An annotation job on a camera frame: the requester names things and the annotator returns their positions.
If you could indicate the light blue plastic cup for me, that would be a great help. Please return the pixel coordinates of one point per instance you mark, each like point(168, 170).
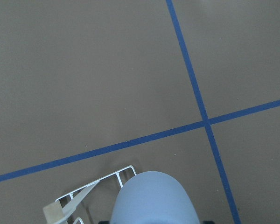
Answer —
point(153, 197)

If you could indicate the white wire cup rack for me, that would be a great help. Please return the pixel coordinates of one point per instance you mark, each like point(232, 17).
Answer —
point(91, 203)

